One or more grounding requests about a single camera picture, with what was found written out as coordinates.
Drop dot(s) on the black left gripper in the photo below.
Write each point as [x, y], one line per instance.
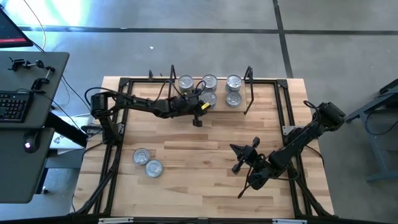
[185, 107]

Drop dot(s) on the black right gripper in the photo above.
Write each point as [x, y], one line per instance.
[253, 158]

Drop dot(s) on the blue tuna can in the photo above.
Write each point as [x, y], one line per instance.
[210, 81]
[211, 97]

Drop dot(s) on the green tuna can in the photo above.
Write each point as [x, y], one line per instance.
[153, 168]
[186, 83]

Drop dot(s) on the teal tuna can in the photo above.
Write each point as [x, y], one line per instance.
[234, 82]
[141, 156]
[233, 99]

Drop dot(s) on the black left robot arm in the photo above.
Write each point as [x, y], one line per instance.
[140, 104]

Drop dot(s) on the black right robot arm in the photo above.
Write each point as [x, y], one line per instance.
[289, 152]

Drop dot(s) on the yellow tape tag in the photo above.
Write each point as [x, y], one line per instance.
[205, 106]

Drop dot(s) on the blue-grey metal stand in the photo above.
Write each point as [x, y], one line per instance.
[363, 112]

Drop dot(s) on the white box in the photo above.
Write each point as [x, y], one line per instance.
[62, 141]

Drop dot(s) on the black desk clamp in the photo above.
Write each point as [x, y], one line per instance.
[15, 63]
[40, 82]

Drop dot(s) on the black computer mouse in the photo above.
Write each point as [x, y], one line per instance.
[31, 140]

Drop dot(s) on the black keyboard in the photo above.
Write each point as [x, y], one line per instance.
[14, 105]

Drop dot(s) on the grey desk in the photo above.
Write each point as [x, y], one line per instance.
[18, 174]

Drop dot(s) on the black computer monitor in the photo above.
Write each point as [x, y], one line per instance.
[11, 31]

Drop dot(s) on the wooden shelf black metal frame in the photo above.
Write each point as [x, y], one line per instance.
[222, 109]

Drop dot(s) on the silver frame plate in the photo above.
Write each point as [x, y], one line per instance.
[287, 130]

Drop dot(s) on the black aluminium table frame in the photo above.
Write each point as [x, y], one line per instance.
[136, 81]

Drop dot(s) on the silver metal bracket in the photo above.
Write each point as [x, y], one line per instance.
[289, 221]
[115, 220]

